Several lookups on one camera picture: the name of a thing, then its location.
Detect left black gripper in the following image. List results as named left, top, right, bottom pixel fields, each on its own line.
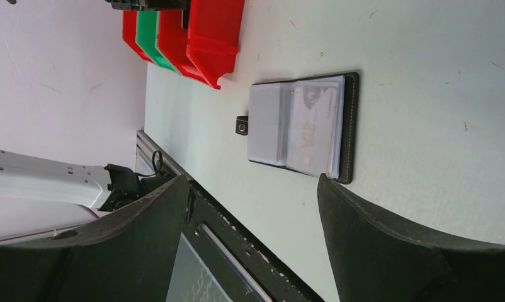
left=106, top=0, right=190, bottom=11

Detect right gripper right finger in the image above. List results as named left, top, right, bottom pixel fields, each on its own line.
left=317, top=175, right=505, bottom=301

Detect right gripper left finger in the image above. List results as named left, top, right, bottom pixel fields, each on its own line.
left=0, top=176, right=189, bottom=301

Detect black leather card holder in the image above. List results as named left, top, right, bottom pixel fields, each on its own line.
left=235, top=71, right=360, bottom=184

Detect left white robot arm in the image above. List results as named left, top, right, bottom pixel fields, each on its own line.
left=0, top=1, right=149, bottom=243

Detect white VIP card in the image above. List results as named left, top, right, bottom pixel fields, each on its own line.
left=287, top=81, right=339, bottom=176

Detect left red plastic bin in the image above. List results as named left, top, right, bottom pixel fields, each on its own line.
left=122, top=11, right=152, bottom=63

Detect red plastic bin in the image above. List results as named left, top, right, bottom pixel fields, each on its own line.
left=156, top=0, right=245, bottom=90
left=122, top=11, right=152, bottom=63

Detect green plastic bin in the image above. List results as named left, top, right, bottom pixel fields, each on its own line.
left=136, top=11, right=178, bottom=74

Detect right red plastic bin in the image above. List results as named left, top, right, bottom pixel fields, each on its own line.
left=156, top=0, right=245, bottom=90

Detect aluminium frame rail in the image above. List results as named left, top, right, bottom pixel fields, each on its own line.
left=136, top=130, right=193, bottom=181

